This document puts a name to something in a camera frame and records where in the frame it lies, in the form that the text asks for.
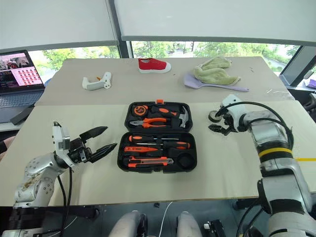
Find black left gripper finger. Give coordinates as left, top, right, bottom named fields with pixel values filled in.
left=79, top=126, right=109, bottom=146
left=87, top=142, right=118, bottom=163

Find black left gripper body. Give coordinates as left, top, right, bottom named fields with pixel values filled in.
left=68, top=138, right=92, bottom=163

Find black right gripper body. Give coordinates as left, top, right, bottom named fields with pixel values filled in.
left=222, top=116, right=238, bottom=136

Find grey tape roll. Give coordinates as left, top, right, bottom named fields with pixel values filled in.
left=208, top=110, right=224, bottom=123

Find black orange screwdriver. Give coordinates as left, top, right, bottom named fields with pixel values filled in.
left=127, top=134, right=180, bottom=143
left=135, top=140, right=191, bottom=151

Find orange voltage tester pen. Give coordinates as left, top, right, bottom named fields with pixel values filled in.
left=124, top=146, right=158, bottom=153

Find orange black utility knife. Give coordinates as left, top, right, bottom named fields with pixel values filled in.
left=128, top=156, right=174, bottom=168

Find black tool case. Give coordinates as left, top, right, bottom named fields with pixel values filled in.
left=117, top=99, right=198, bottom=173

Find claw hammer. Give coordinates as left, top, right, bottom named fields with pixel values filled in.
left=150, top=105, right=190, bottom=129

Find green towel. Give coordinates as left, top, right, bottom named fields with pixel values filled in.
left=192, top=56, right=241, bottom=86

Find purple spatula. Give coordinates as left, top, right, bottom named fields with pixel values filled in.
left=183, top=73, right=250, bottom=92

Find orange black tape measure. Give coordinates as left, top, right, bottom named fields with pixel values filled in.
left=132, top=105, right=148, bottom=116

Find black table foot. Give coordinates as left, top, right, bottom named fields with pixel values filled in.
left=46, top=206, right=99, bottom=219

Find black flat phone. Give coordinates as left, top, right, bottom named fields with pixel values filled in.
left=9, top=106, right=34, bottom=125

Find seated person's leg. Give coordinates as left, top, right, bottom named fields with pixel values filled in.
left=0, top=137, right=15, bottom=161

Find white side desk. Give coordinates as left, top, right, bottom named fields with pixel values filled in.
left=0, top=120, right=25, bottom=133

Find grey rounded leg shell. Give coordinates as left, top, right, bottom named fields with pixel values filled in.
left=176, top=211, right=204, bottom=237
left=108, top=210, right=148, bottom=237

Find open laptop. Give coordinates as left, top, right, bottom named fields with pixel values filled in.
left=0, top=50, right=46, bottom=123

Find dark side desk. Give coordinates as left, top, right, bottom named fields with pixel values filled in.
left=287, top=86, right=316, bottom=117

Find red canvas shoe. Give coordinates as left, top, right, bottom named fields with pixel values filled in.
left=137, top=58, right=172, bottom=74

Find grey window pillar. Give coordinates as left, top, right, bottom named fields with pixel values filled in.
left=106, top=0, right=134, bottom=59

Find white roller blind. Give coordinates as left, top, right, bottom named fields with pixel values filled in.
left=115, top=0, right=316, bottom=46
left=0, top=0, right=119, bottom=51

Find black floor device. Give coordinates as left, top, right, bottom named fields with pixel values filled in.
left=203, top=219, right=227, bottom=237

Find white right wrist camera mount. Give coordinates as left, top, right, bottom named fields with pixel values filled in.
left=219, top=94, right=247, bottom=133

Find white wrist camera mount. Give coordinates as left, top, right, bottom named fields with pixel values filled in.
left=51, top=120, right=75, bottom=168
left=219, top=94, right=247, bottom=133

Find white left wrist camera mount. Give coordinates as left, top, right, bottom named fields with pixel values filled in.
left=51, top=120, right=75, bottom=168

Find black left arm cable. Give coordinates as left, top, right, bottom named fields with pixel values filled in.
left=52, top=120, right=74, bottom=237

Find white plastic bracket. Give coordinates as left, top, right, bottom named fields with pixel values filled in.
left=82, top=71, right=112, bottom=91

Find orange handled pliers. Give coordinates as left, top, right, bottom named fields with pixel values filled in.
left=129, top=117, right=167, bottom=129

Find thin white floor cable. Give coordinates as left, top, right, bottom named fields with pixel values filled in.
left=41, top=213, right=77, bottom=235

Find dark slanted window frame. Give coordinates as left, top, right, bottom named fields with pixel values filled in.
left=278, top=45, right=316, bottom=87

